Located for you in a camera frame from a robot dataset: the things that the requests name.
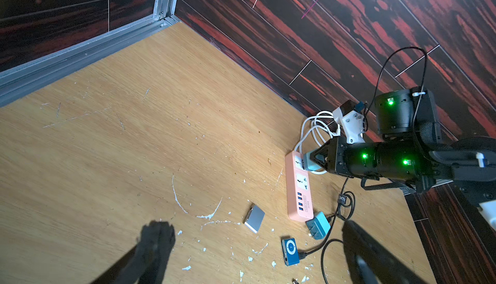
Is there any black usb cable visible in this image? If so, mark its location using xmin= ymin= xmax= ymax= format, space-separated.
xmin=298 ymin=46 xmax=429 ymax=284

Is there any white power strip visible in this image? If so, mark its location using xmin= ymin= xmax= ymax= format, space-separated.
xmin=285 ymin=151 xmax=314 ymax=222

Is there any blue mp3 player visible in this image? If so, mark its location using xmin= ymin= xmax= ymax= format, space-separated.
xmin=282 ymin=238 xmax=300 ymax=266

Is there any white power strip cable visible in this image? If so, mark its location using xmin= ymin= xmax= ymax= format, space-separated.
xmin=293 ymin=110 xmax=342 ymax=176

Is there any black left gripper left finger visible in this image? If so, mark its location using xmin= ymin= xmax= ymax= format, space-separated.
xmin=93 ymin=221 xmax=176 ymax=283

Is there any aluminium left floor rail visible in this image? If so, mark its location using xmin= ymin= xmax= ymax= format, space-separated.
xmin=1 ymin=15 xmax=180 ymax=107

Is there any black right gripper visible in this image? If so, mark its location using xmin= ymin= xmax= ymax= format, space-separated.
xmin=311 ymin=87 xmax=442 ymax=192

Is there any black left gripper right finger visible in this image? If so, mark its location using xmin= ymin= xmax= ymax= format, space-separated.
xmin=342 ymin=221 xmax=425 ymax=283

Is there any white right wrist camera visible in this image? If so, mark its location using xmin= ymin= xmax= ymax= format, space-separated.
xmin=333 ymin=100 xmax=365 ymax=144

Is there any teal charger with cable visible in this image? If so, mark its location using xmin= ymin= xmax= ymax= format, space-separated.
xmin=302 ymin=152 xmax=322 ymax=172

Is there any grey small mp3 player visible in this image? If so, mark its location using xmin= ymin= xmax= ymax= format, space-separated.
xmin=244 ymin=204 xmax=265 ymax=234

